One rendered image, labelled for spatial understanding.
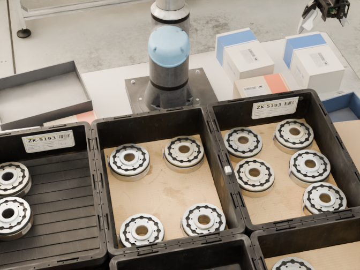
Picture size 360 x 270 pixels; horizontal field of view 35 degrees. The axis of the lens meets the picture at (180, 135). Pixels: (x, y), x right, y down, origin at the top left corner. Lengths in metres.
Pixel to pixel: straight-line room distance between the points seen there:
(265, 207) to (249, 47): 0.66
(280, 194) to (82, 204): 0.49
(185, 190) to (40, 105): 0.58
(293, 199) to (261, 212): 0.09
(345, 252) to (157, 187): 0.47
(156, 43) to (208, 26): 1.70
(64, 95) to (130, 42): 1.42
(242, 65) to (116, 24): 1.60
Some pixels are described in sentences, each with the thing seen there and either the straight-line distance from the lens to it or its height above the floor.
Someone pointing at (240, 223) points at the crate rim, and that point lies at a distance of 1.24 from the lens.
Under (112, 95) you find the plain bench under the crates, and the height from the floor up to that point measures 0.70.
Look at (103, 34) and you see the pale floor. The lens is 3.24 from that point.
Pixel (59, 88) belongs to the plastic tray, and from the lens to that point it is 1.81.
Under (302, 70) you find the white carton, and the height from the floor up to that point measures 0.77.
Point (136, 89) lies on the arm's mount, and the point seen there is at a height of 0.75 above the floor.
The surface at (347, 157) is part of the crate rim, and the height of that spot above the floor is 0.93.
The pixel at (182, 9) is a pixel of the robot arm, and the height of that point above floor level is 0.99.
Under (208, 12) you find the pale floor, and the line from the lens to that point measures 3.37.
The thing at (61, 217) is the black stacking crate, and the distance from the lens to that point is 1.40.
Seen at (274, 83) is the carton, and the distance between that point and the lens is 1.78.
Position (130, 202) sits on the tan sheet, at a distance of 1.39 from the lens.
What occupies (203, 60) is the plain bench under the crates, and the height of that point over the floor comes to 0.70.
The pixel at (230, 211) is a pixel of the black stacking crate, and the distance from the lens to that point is 1.30.
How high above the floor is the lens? 1.96
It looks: 48 degrees down
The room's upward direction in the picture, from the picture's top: straight up
